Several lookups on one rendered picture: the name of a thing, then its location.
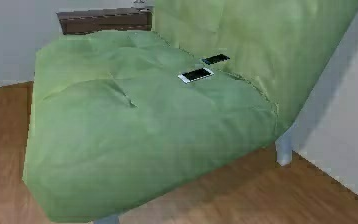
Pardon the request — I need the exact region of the white-framed smartphone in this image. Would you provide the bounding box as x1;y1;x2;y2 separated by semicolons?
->
177;67;216;85

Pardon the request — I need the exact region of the green sofa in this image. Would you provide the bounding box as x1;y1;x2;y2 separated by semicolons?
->
22;0;358;224

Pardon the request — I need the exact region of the black smartphone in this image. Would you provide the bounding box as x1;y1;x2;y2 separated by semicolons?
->
201;53;231;66

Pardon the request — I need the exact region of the small grey object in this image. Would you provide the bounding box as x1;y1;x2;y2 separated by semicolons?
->
132;0;153;10

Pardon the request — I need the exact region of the dark brown side table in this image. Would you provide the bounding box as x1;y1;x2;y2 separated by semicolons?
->
56;7;154;36

